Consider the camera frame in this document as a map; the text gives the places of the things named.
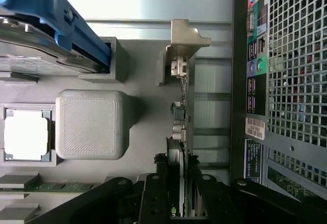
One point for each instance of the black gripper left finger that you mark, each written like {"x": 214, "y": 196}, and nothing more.
{"x": 153, "y": 198}

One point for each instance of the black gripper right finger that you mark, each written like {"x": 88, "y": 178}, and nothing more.
{"x": 217, "y": 201}

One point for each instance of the grey 3D-printed parts rack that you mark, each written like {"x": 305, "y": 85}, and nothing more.
{"x": 107, "y": 106}

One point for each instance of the green RAM stick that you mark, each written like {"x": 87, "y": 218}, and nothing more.
{"x": 46, "y": 186}

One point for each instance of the desktop computer case rear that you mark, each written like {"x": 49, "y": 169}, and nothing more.
{"x": 281, "y": 80}

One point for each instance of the CPU with silver lid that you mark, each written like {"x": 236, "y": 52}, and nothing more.
{"x": 25, "y": 134}

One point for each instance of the hard disk in blue carrier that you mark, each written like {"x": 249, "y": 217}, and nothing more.
{"x": 51, "y": 22}

